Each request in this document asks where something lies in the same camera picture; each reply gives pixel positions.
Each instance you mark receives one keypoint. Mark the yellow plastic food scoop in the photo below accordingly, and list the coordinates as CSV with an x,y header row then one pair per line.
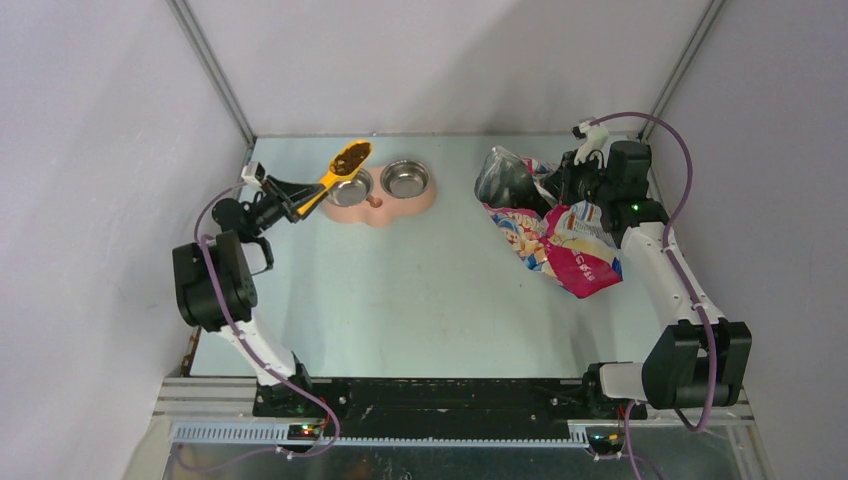
x,y
327,182

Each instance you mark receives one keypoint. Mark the aluminium corner post left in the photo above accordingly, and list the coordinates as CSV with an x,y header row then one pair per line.
x,y
199,43

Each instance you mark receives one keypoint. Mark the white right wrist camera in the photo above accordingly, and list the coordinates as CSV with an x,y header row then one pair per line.
x,y
594,136

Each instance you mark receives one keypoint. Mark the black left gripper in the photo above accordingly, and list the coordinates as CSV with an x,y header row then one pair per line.
x,y
298,192

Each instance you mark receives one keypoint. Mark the brown kibble pet food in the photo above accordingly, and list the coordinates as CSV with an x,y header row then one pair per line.
x,y
350,159

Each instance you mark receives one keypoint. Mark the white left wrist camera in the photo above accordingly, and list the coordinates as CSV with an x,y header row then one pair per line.
x,y
253,173

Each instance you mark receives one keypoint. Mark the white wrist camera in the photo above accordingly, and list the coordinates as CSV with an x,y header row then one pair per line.
x,y
594,136
253,173

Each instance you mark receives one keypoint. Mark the colourful cat food bag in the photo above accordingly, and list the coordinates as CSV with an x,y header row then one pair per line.
x,y
565,243

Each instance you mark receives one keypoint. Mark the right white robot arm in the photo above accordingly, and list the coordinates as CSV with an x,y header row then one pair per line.
x,y
700,358

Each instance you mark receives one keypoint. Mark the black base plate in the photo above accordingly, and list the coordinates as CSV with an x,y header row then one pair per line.
x,y
446,409

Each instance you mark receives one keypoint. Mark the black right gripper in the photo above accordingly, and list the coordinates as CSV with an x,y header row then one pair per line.
x,y
569,172

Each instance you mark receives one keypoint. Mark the right steel bowl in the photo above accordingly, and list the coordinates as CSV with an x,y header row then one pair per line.
x,y
405,179

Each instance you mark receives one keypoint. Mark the left steel bowl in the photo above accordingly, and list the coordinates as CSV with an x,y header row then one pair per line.
x,y
352,192

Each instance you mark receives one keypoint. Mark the pink double pet feeder base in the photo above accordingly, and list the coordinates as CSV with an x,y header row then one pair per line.
x,y
380,209

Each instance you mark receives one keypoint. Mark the aluminium corner post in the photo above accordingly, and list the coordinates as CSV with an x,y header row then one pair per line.
x,y
691,48
199,43

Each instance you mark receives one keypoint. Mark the aluminium corner post right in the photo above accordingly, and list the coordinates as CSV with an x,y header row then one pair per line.
x,y
691,48

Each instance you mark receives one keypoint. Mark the steel bowl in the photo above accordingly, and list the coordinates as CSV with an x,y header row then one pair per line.
x,y
352,192
405,179

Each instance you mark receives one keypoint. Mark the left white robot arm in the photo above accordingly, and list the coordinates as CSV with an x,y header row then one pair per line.
x,y
214,275

